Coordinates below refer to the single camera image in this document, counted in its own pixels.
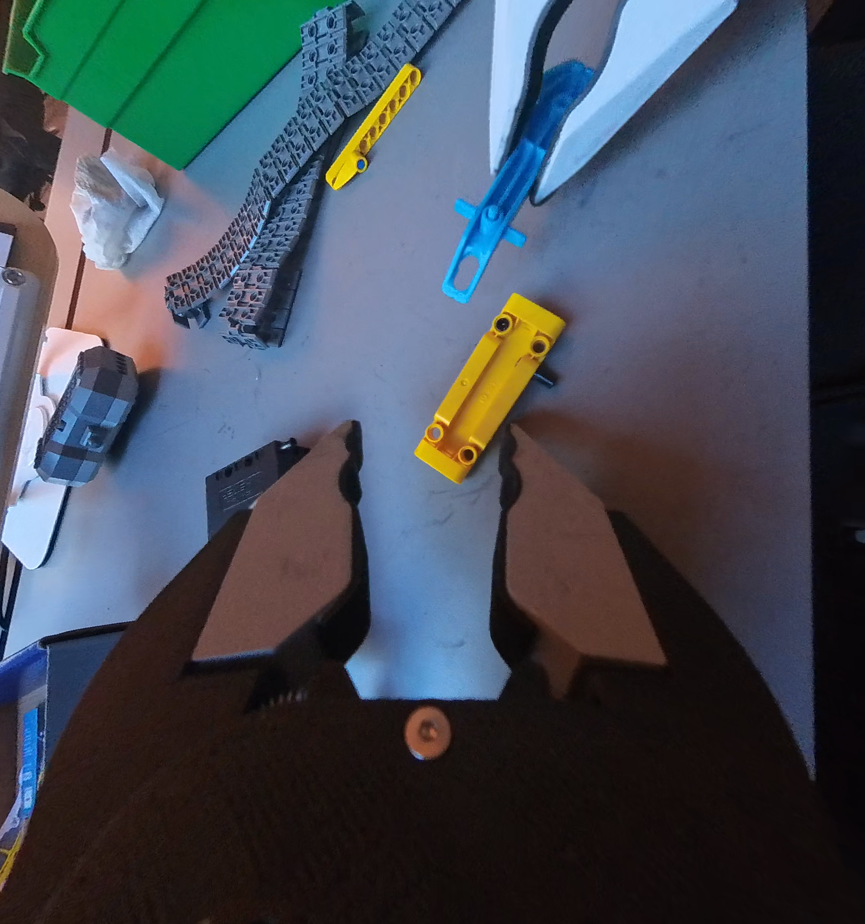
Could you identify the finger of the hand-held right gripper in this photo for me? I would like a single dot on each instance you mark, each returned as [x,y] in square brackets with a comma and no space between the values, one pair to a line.
[656,65]
[512,72]

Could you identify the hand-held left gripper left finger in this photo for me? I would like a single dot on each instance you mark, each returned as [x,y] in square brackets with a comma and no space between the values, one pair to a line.
[288,563]

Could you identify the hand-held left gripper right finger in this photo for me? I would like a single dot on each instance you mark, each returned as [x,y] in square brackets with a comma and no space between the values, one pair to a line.
[569,563]

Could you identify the yellow perforated toy beam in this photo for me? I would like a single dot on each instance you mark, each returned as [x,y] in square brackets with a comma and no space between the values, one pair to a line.
[382,115]

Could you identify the blue brick separator tool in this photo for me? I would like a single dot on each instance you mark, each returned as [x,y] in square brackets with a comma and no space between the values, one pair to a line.
[487,231]

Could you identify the yellow toy panel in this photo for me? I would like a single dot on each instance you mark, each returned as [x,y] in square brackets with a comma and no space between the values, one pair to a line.
[483,390]

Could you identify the green plastic bin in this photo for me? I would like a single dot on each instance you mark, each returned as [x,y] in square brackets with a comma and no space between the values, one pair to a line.
[151,72]

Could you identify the black perforated battery box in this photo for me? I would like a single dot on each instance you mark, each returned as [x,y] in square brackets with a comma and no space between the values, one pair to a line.
[234,491]

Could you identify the grey toy motor block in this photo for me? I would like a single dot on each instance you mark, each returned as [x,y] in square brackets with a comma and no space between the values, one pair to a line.
[86,411]

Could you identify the blue printed booklet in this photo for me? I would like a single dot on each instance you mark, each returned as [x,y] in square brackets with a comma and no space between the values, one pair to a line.
[21,794]

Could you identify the crumpled white tissue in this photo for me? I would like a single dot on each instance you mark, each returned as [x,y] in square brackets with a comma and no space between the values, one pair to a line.
[111,209]

